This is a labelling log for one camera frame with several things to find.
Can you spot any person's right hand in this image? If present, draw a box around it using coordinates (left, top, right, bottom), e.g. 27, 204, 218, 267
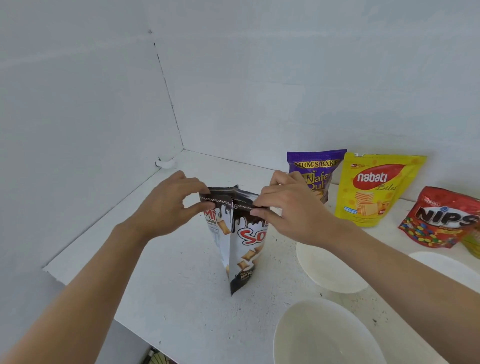
249, 169, 361, 251

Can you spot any person's left hand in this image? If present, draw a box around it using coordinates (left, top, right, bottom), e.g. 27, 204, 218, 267
119, 170, 217, 247

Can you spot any purple snack bag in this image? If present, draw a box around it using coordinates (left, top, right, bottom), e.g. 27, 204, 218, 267
286, 149, 348, 205

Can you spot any white round bowl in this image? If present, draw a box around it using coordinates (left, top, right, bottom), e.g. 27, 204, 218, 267
295, 241, 370, 295
407, 251, 480, 286
272, 298, 387, 364

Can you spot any black white snack bag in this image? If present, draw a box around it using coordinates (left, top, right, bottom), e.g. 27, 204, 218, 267
198, 184, 270, 296

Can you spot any yellow snack bag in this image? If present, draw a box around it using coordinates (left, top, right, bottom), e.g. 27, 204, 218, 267
334, 151, 428, 229

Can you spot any red Nips candy bag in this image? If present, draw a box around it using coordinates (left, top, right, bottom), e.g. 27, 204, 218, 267
397, 185, 480, 249

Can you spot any green snack bag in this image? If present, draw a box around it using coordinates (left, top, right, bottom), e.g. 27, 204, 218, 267
460, 224, 480, 260

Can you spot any person's left forearm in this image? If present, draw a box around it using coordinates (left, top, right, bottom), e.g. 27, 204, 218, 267
0, 224, 146, 364

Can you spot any person's right forearm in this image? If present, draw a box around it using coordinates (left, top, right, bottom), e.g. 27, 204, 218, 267
332, 226, 480, 364

